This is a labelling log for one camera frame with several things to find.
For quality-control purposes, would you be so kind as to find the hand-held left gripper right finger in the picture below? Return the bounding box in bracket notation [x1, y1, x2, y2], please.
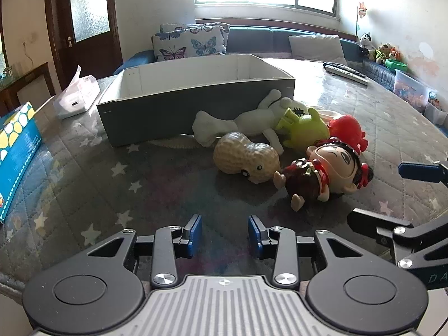
[247, 214, 365, 291]

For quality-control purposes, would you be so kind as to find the white tissue pack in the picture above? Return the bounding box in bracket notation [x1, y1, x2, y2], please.
[53, 65, 103, 120]

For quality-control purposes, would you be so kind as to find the white pillow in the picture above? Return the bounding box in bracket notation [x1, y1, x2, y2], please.
[288, 35, 349, 67]

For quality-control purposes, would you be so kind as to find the dark wooden door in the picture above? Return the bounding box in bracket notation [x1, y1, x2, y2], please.
[44, 0, 124, 90]

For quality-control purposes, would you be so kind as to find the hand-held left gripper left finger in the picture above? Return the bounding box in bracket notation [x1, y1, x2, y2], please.
[87, 213, 204, 290]

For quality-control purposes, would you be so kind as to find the small flag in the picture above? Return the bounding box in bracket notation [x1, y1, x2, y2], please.
[356, 1, 369, 29]

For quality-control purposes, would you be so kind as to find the green bowl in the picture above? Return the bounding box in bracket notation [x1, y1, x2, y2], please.
[384, 58, 409, 73]

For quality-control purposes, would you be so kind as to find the desktop with star cloth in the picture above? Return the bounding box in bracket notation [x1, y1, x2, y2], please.
[0, 58, 448, 289]

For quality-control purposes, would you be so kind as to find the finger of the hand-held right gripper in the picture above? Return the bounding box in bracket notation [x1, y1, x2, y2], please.
[398, 160, 448, 185]
[347, 208, 448, 271]

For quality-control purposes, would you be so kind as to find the peanut toy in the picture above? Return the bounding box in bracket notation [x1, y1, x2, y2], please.
[213, 132, 281, 185]

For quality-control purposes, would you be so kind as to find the butterfly print pillow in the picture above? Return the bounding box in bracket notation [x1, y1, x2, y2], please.
[152, 23, 232, 62]

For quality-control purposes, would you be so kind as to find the green toy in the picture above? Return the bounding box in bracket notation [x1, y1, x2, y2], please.
[274, 103, 330, 153]

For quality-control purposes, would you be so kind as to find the clear plastic storage box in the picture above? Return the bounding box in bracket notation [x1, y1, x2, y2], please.
[393, 69, 439, 113]

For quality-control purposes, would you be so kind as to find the group of small plush toys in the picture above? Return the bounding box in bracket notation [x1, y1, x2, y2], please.
[367, 42, 402, 64]

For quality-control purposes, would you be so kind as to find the grey cardboard box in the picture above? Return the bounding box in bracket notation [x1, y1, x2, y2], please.
[96, 54, 297, 148]

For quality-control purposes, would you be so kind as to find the remote control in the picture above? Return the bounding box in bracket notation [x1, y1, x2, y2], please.
[324, 63, 370, 85]

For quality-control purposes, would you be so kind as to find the panda plush toy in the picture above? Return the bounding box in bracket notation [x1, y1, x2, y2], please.
[358, 32, 376, 55]

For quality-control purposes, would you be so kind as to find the white plush toy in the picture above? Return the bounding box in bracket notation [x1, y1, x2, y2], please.
[192, 89, 294, 154]

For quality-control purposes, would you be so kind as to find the blue tissue box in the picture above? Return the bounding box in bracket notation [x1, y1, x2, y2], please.
[0, 101, 43, 224]

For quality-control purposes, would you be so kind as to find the doll with red headdress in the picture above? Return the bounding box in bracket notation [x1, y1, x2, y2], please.
[273, 136, 374, 213]

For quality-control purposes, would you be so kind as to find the dark wooden counter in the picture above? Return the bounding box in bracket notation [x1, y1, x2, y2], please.
[0, 62, 57, 118]

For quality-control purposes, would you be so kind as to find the red octopus toy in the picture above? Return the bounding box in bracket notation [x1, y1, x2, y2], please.
[327, 114, 369, 155]

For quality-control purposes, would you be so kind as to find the blue sofa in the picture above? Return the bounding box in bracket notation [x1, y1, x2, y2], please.
[113, 24, 398, 78]

